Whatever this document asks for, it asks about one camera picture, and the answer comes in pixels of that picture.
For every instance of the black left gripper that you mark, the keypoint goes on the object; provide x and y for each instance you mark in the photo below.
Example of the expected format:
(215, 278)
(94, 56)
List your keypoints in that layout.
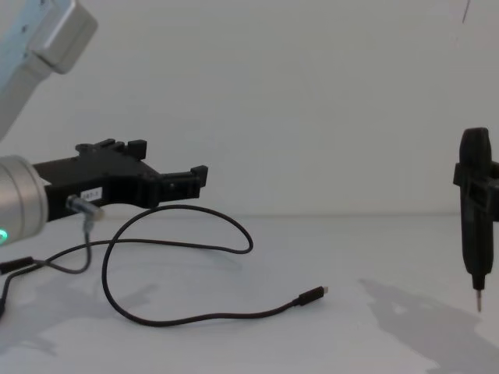
(78, 179)

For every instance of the white table cloth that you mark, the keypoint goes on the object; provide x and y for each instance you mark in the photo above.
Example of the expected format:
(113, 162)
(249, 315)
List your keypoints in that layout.
(273, 343)

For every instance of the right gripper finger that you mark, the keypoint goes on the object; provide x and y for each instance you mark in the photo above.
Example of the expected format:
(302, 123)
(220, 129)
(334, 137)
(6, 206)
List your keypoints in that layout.
(494, 171)
(473, 195)

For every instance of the white curtain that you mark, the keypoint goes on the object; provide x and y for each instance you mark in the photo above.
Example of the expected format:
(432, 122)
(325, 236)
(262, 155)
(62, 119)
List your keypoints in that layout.
(273, 97)

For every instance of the left robot arm with grey bracket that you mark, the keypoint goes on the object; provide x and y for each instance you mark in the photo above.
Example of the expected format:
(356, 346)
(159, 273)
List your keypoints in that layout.
(19, 195)

